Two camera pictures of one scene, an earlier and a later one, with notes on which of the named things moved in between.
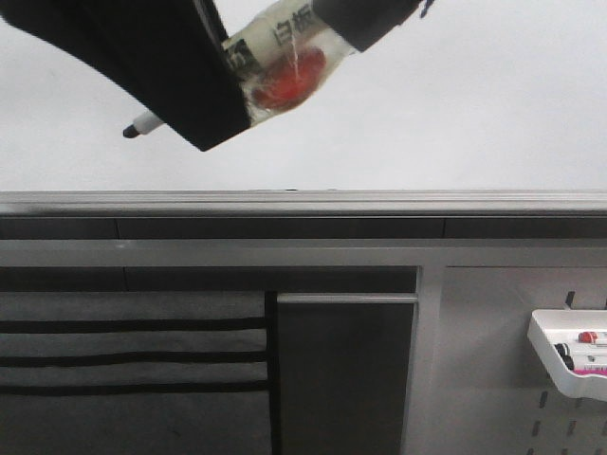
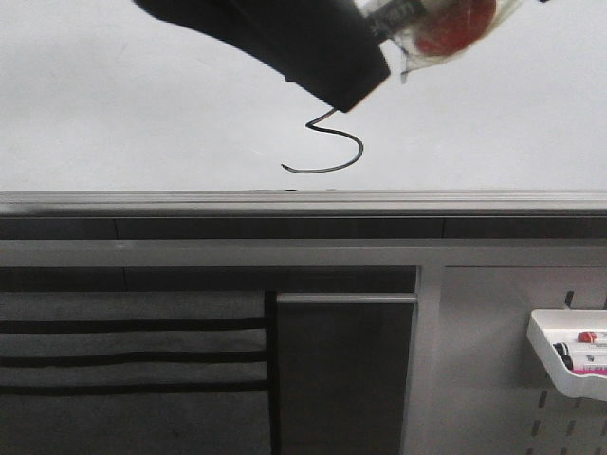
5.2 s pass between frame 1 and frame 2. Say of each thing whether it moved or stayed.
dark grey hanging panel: stayed
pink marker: stayed
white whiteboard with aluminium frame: stayed
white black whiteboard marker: moved
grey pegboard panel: stayed
